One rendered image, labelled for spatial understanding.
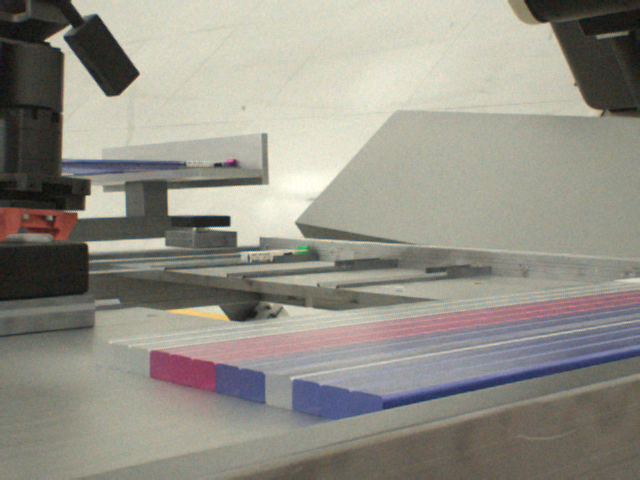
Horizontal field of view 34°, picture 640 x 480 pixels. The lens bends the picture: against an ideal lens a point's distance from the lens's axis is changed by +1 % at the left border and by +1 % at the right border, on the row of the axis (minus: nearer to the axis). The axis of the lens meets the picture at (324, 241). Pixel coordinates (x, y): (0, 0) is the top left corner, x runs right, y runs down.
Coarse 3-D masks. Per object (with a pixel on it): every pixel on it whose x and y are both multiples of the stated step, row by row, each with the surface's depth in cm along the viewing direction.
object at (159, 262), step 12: (240, 252) 102; (300, 252) 107; (96, 264) 90; (108, 264) 91; (120, 264) 91; (132, 264) 92; (144, 264) 93; (156, 264) 94; (168, 264) 95; (180, 264) 96; (192, 264) 97; (204, 264) 98
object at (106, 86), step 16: (96, 16) 60; (80, 32) 60; (96, 32) 60; (80, 48) 60; (96, 48) 60; (112, 48) 61; (96, 64) 61; (112, 64) 61; (128, 64) 62; (96, 80) 62; (112, 80) 61; (128, 80) 62; (112, 96) 62
